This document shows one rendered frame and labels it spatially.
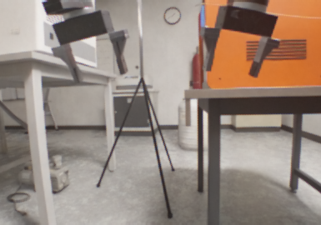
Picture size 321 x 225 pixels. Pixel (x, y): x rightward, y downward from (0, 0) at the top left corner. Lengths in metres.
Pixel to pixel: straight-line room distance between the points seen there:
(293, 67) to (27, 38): 1.08
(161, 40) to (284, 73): 3.35
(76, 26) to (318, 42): 0.74
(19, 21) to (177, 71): 3.06
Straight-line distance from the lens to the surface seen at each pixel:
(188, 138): 2.28
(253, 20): 0.49
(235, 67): 0.68
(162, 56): 3.84
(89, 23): 0.47
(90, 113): 4.29
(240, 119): 3.52
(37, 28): 1.02
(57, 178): 1.56
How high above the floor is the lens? 0.69
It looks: 5 degrees down
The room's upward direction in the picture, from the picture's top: 2 degrees counter-clockwise
